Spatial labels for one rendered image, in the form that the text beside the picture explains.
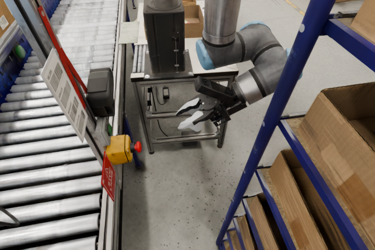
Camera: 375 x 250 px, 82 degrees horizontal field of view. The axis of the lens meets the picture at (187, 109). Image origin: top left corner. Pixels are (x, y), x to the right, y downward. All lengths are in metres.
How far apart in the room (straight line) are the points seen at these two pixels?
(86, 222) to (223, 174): 1.08
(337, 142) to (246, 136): 1.52
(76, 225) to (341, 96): 0.76
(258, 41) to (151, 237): 1.24
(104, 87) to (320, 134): 0.50
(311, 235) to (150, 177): 1.28
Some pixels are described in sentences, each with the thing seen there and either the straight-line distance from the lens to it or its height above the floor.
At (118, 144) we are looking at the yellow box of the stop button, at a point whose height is 0.88.
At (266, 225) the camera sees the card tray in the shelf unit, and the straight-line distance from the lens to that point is 0.69.
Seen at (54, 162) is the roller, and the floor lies 0.73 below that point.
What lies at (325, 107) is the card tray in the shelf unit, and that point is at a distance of 0.39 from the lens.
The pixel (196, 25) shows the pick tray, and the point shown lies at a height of 0.83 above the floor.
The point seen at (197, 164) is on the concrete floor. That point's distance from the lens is 1.68.
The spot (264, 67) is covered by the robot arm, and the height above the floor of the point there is 1.12.
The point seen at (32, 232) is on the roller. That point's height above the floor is 0.75.
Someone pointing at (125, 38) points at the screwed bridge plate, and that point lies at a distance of 1.53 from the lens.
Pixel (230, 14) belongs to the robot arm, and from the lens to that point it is 0.55.
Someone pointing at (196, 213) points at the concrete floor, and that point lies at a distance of 1.54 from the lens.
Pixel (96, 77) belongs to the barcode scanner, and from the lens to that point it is 0.66.
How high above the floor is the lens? 1.46
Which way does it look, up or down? 47 degrees down
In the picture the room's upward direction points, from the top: straight up
